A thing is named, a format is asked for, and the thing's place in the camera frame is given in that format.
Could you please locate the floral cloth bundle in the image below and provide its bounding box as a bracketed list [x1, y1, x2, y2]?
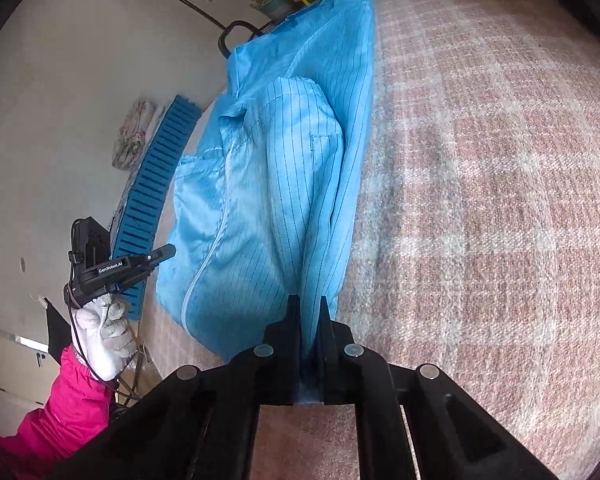
[111, 99, 170, 171]

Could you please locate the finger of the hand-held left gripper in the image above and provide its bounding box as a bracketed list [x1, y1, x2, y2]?
[125, 243, 177, 283]

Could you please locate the brown wooden board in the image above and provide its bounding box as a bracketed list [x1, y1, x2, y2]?
[122, 305, 163, 401]

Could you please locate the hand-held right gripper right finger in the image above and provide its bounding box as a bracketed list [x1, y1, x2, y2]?
[319, 296, 557, 480]

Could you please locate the blue slatted plastic panel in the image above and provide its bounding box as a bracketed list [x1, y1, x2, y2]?
[111, 94, 203, 323]

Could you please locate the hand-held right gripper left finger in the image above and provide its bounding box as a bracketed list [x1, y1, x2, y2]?
[47, 294, 302, 480]

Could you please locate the pink plaid blanket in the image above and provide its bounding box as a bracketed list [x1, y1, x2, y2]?
[139, 0, 600, 480]

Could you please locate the person's left forearm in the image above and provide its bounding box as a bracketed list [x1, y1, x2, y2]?
[0, 344, 120, 477]

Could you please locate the potted plant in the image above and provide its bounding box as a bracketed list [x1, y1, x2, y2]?
[250, 0, 294, 19]

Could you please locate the black chair frame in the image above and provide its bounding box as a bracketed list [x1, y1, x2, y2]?
[217, 20, 267, 59]

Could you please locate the person's left hand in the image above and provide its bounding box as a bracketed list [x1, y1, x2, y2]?
[74, 291, 139, 382]

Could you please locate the blue striped work coat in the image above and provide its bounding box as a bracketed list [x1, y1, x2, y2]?
[155, 0, 379, 364]

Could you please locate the white cabinet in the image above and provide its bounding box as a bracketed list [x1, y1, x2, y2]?
[0, 305, 65, 433]

